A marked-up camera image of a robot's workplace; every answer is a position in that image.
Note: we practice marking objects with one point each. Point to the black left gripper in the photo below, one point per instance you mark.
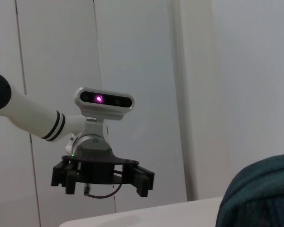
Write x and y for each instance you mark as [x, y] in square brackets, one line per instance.
[99, 171]

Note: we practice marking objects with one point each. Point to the dark teal insulated lunch bag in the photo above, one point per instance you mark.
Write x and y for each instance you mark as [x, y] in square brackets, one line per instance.
[260, 194]

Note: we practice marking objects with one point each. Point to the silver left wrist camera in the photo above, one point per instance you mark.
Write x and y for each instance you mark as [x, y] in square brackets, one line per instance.
[104, 101]

